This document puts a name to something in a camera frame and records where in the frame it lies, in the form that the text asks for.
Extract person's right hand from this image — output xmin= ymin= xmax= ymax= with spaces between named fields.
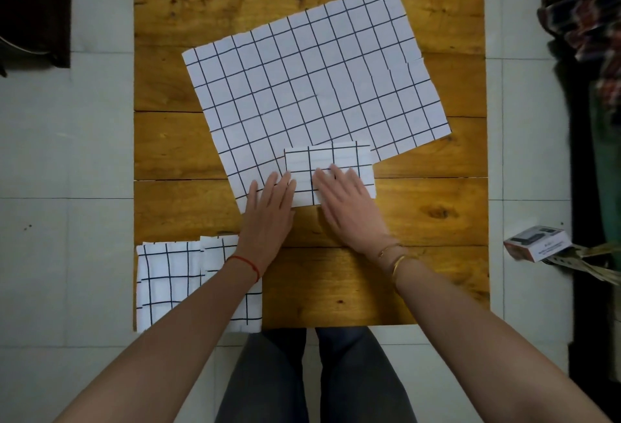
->
xmin=312 ymin=164 xmax=404 ymax=263

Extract person's left hand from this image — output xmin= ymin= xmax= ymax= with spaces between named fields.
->
xmin=235 ymin=171 xmax=298 ymax=276

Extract grid cloth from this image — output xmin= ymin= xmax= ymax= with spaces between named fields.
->
xmin=283 ymin=141 xmax=378 ymax=209
xmin=135 ymin=241 xmax=204 ymax=334

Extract pile of grid cloths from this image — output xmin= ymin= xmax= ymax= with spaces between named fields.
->
xmin=182 ymin=0 xmax=453 ymax=215

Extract person's right forearm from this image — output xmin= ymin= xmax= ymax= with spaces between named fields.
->
xmin=387 ymin=255 xmax=612 ymax=423

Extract person's left forearm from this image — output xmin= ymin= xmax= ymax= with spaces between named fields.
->
xmin=53 ymin=260 xmax=261 ymax=423

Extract person's denim trousers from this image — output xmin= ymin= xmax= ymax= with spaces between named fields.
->
xmin=215 ymin=326 xmax=418 ymax=423

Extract gold bangle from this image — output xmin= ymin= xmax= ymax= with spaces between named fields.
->
xmin=390 ymin=254 xmax=418 ymax=292

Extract wooden table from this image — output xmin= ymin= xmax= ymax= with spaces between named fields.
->
xmin=132 ymin=0 xmax=491 ymax=332

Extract small white orange box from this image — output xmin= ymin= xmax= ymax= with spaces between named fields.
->
xmin=503 ymin=225 xmax=573 ymax=263

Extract long cream and denim sofa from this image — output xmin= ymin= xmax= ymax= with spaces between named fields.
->
xmin=552 ymin=0 xmax=621 ymax=409

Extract green cloth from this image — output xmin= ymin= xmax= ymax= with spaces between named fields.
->
xmin=589 ymin=87 xmax=621 ymax=263

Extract red plaid blanket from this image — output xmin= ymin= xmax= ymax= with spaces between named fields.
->
xmin=537 ymin=0 xmax=621 ymax=118

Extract cream and denim armchair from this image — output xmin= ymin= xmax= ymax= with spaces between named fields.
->
xmin=0 ymin=0 xmax=72 ymax=78

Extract red string bracelet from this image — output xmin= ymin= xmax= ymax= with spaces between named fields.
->
xmin=225 ymin=255 xmax=261 ymax=283

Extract thin gold chain bracelet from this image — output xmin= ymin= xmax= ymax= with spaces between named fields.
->
xmin=376 ymin=242 xmax=406 ymax=261

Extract beige perforated strap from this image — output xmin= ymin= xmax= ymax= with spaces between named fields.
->
xmin=543 ymin=242 xmax=621 ymax=287

